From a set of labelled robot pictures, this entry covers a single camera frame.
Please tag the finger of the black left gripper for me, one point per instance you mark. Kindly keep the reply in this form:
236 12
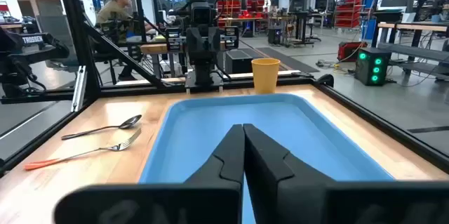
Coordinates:
231 38
174 38

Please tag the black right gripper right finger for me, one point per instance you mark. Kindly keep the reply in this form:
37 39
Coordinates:
315 199

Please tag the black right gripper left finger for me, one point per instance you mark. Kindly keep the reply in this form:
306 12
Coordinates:
210 199

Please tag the yellow plastic cup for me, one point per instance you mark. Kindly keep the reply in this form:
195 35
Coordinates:
265 76

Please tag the dark metal spoon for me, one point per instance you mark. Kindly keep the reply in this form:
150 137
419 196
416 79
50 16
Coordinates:
130 122

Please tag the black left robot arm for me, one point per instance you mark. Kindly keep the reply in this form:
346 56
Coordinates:
203 74

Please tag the blue plastic tray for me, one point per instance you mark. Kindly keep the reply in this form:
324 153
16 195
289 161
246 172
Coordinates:
196 129

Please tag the black box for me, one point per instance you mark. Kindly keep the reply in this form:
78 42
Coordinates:
238 62

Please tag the black floor mat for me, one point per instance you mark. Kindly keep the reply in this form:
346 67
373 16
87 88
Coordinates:
287 59

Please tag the person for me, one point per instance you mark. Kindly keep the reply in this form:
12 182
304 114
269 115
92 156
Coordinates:
114 10

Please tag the red case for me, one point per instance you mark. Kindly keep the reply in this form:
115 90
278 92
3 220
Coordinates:
350 51

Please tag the red bin shelf rack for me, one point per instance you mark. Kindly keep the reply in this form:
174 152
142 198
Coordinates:
349 10

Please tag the black computer tower green lights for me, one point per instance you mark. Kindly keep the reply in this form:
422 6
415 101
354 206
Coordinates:
372 66

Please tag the wooden-top desk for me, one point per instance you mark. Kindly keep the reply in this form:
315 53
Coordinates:
414 27

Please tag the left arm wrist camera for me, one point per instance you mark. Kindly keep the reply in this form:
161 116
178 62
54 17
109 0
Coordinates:
203 14

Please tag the black aluminium table frame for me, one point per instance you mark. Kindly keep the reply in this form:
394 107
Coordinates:
79 41

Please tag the silver metal bracket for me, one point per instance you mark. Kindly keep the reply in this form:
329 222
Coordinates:
79 88

